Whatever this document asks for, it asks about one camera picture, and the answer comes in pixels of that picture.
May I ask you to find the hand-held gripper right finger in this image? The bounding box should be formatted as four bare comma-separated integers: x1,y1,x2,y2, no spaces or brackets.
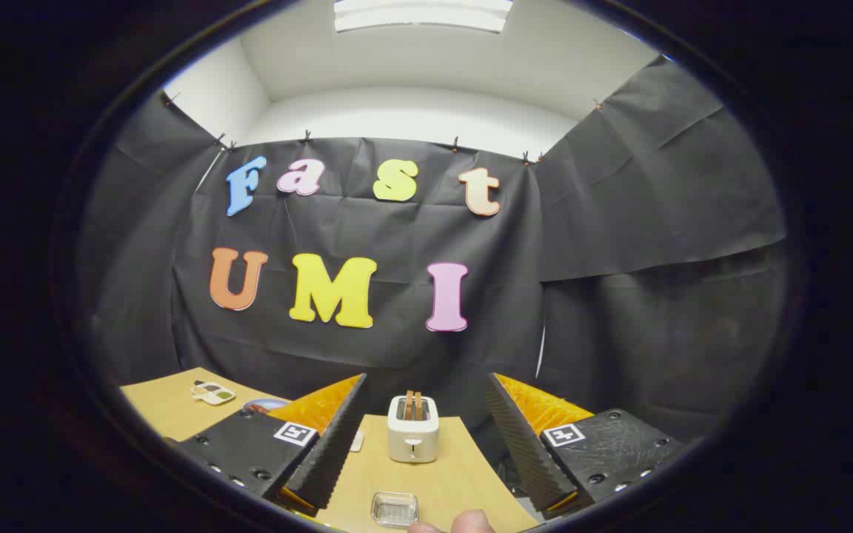
484,372,686,520

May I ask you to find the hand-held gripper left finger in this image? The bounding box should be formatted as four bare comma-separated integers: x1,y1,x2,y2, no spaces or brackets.
166,373,368,519

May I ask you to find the white toaster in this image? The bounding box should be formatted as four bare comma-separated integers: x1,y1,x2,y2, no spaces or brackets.
387,394,440,464

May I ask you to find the metal mesh basket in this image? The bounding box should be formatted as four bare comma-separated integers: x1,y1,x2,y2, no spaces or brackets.
371,492,419,529

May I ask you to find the small white sauce dish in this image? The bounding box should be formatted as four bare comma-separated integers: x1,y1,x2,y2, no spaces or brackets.
190,381,237,406

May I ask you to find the black backdrop cloth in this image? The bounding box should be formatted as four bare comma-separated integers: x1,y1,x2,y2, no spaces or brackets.
78,56,790,460

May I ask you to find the ceiling light panel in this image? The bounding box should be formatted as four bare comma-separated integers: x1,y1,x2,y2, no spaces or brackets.
334,0,514,34

